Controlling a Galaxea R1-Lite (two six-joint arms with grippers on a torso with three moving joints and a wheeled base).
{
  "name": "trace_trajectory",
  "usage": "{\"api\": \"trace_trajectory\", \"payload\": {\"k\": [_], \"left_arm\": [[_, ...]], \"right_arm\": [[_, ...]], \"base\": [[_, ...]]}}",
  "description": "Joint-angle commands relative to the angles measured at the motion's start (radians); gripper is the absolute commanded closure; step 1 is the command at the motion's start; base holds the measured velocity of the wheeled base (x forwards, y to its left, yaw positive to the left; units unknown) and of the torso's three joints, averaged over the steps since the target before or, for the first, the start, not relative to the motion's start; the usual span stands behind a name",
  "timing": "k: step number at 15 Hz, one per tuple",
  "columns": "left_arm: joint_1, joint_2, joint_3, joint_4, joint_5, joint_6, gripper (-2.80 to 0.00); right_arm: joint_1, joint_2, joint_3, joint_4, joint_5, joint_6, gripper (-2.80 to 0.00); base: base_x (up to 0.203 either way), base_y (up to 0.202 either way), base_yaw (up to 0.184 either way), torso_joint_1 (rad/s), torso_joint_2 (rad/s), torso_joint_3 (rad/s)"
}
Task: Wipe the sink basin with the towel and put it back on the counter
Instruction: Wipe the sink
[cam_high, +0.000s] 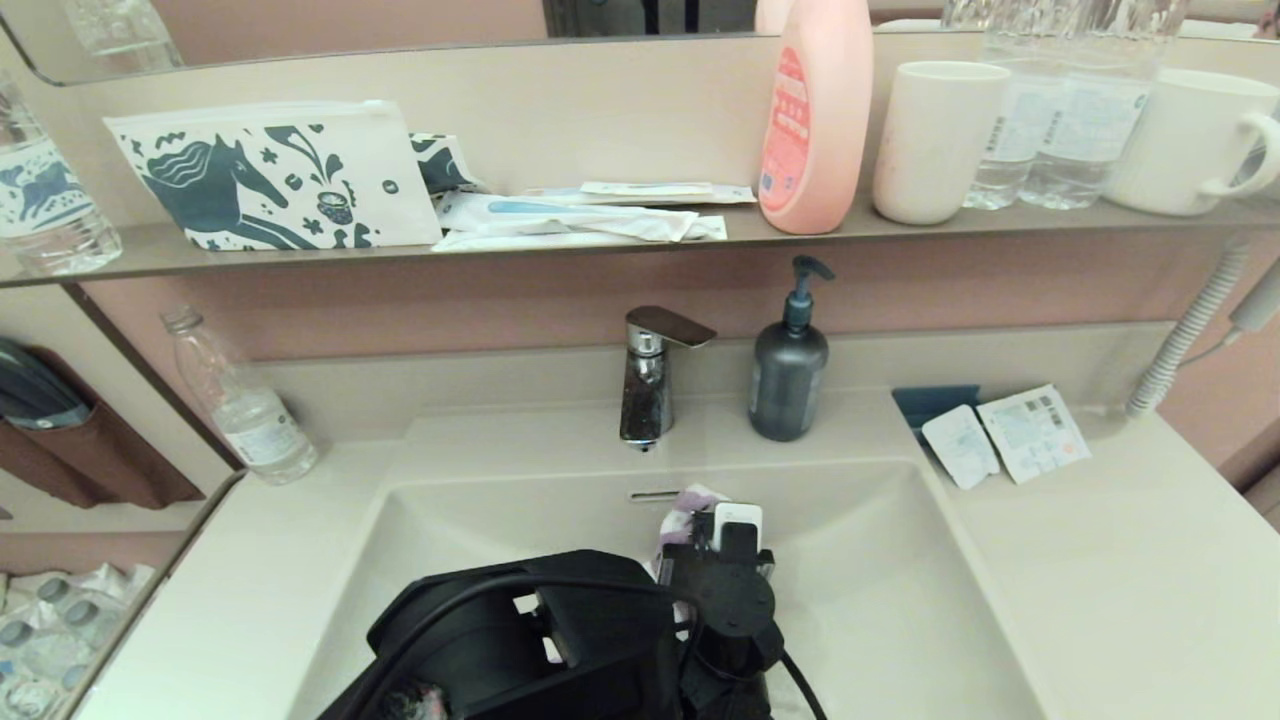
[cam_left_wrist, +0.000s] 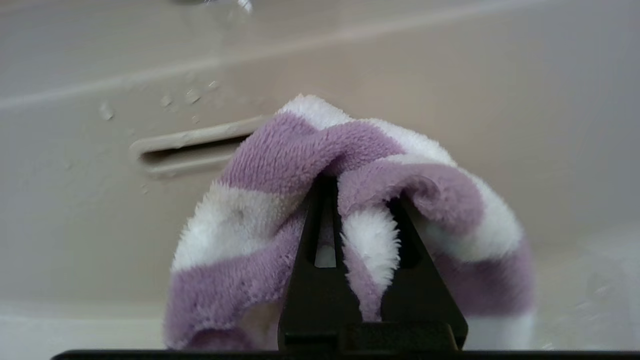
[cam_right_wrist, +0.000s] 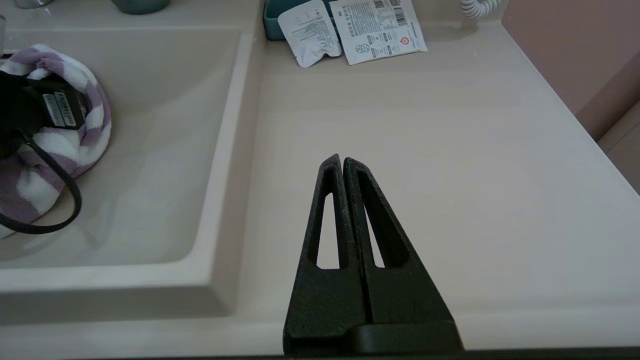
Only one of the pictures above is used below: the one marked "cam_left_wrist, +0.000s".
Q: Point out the beige ceramic sink basin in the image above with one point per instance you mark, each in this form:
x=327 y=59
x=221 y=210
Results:
x=100 y=225

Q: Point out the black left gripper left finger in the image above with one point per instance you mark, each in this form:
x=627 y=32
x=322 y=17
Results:
x=315 y=300

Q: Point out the chrome sink faucet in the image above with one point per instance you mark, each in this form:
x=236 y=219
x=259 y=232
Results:
x=220 y=2

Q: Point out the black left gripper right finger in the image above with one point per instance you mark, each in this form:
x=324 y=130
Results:
x=420 y=295

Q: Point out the purple white striped towel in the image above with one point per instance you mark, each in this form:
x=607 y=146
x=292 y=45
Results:
x=250 y=240

